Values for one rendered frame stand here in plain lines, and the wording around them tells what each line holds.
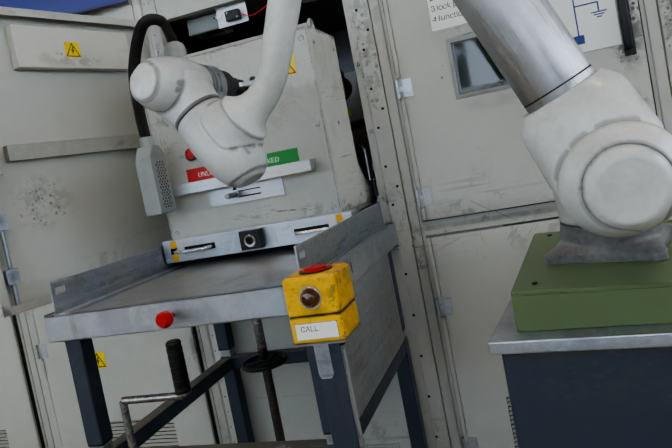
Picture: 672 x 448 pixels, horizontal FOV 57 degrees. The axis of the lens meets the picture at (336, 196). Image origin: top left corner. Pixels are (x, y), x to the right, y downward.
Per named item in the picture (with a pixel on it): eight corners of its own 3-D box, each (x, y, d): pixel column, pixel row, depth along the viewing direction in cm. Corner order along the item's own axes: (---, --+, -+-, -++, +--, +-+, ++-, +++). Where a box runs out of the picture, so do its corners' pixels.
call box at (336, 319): (346, 343, 87) (332, 271, 86) (293, 348, 89) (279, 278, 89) (361, 325, 94) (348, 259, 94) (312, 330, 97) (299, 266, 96)
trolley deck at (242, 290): (325, 311, 112) (318, 278, 112) (49, 343, 131) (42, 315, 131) (398, 243, 176) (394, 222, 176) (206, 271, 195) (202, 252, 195)
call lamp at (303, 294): (320, 310, 86) (316, 286, 86) (298, 313, 87) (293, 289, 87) (324, 307, 87) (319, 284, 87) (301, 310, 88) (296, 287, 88)
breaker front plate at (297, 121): (341, 218, 153) (304, 24, 151) (172, 246, 168) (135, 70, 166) (342, 217, 154) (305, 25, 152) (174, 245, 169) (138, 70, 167)
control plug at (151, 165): (162, 214, 156) (147, 145, 155) (145, 217, 158) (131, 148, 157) (178, 210, 164) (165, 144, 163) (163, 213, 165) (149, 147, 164)
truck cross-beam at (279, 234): (355, 235, 152) (350, 210, 152) (166, 264, 169) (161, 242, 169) (360, 231, 157) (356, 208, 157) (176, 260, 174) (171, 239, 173)
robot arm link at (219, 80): (218, 103, 123) (234, 104, 128) (209, 58, 122) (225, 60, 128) (181, 113, 126) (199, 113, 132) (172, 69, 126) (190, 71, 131)
